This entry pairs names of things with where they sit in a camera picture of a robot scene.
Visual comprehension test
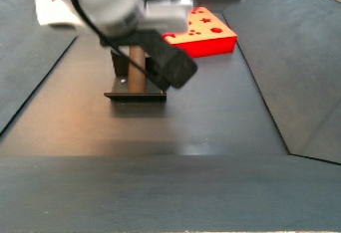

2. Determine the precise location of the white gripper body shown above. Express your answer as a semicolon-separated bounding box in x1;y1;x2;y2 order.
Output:
140;0;193;32

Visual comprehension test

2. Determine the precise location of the brown oval rod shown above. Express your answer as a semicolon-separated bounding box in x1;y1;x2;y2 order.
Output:
128;46;147;94

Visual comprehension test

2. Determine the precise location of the dark curved fixture cradle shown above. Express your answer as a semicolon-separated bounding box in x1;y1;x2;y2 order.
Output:
104;46;167;103

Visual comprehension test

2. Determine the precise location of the red shape-sorter block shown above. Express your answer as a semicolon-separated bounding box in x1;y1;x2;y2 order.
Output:
163;7;237;58

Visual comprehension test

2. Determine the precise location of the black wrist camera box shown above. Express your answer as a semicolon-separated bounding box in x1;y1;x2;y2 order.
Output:
100;30;197;91

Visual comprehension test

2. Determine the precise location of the black cable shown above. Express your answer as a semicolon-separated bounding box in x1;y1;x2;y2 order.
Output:
67;0;167;89

